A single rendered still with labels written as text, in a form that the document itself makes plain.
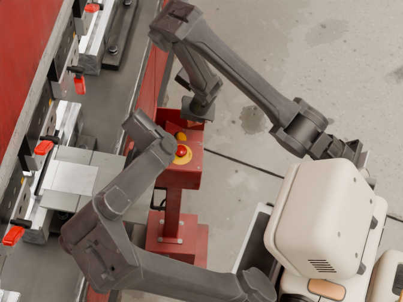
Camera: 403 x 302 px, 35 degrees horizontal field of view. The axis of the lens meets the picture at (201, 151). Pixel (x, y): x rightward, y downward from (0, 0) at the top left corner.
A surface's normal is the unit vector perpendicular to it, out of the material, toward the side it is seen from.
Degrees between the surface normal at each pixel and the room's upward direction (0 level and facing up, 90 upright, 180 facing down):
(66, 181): 0
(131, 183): 48
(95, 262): 41
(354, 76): 0
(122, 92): 0
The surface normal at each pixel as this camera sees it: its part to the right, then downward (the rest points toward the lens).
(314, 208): -0.58, -0.62
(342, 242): 0.74, -0.11
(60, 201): 0.07, -0.53
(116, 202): 0.71, -0.63
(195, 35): 0.31, 0.13
